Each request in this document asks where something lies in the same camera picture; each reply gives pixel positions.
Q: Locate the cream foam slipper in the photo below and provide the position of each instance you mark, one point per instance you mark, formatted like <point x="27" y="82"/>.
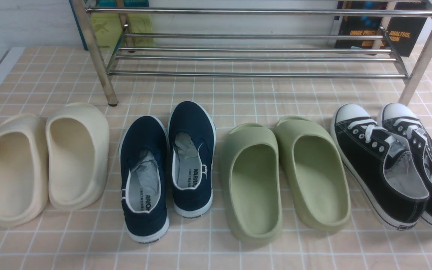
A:
<point x="23" y="169"/>
<point x="78" y="139"/>

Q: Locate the left green foam slipper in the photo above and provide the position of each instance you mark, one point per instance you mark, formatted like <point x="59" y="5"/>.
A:
<point x="249" y="173"/>

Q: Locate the right cream foam slipper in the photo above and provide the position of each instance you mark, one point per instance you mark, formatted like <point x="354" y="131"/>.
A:
<point x="78" y="139"/>

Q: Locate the right black canvas sneaker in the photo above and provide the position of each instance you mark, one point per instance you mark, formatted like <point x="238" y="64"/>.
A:
<point x="400" y="120"/>

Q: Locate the black canvas sneaker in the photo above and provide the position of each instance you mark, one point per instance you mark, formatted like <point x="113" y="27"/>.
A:
<point x="383" y="166"/>
<point x="400" y="120"/>

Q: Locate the right green foam slipper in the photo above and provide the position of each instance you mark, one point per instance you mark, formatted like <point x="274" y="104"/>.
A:
<point x="315" y="173"/>

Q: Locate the left black canvas sneaker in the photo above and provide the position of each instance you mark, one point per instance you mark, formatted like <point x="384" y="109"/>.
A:
<point x="383" y="166"/>

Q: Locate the navy canvas shoe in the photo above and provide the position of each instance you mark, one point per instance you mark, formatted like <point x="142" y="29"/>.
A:
<point x="192" y="141"/>
<point x="143" y="155"/>

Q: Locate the black image processing book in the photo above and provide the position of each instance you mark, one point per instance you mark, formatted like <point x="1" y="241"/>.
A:
<point x="403" y="31"/>

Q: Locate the green foam slipper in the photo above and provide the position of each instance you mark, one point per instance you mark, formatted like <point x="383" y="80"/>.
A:
<point x="249" y="173"/>
<point x="315" y="173"/>

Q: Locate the green yellow book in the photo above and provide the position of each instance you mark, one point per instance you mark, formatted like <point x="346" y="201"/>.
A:
<point x="107" y="26"/>

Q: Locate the left cream foam slipper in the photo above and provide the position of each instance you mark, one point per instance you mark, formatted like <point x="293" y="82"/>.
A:
<point x="23" y="169"/>

